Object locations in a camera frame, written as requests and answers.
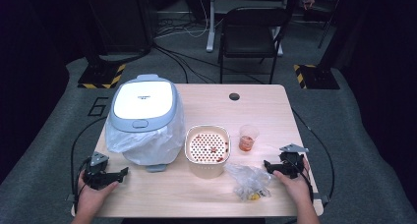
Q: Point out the clear plastic bag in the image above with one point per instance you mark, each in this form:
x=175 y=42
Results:
x=249 y=181

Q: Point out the beige perforated drain basket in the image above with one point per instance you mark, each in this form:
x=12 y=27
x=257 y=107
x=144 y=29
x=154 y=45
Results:
x=206 y=170

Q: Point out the white standing desk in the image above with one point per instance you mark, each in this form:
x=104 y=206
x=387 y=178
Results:
x=210 y=21

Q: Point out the person's right hand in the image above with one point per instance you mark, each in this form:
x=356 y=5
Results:
x=298 y=188

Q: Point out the white plastic bin liner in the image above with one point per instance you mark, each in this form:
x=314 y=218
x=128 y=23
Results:
x=154 y=148

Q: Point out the clear plastic cup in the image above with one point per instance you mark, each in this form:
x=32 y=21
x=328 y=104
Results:
x=246 y=143

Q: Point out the black stand base striped tape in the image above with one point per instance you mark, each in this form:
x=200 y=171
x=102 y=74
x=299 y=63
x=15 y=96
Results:
x=98 y=76
x=319 y=77

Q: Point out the red food scraps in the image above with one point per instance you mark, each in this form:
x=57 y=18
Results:
x=213 y=150

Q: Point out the white grey lidded trash bin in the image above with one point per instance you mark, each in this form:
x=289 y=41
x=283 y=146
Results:
x=142 y=99

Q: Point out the black folding chair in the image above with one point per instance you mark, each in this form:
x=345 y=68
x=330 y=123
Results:
x=250 y=37

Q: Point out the black cabinet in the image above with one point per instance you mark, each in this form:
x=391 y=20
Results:
x=121 y=17

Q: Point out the person's left hand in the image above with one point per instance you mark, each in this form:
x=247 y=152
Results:
x=90 y=199

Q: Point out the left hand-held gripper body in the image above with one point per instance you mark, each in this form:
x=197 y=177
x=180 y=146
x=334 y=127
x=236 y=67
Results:
x=96 y=176

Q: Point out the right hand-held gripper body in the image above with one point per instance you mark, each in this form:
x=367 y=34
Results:
x=291 y=161

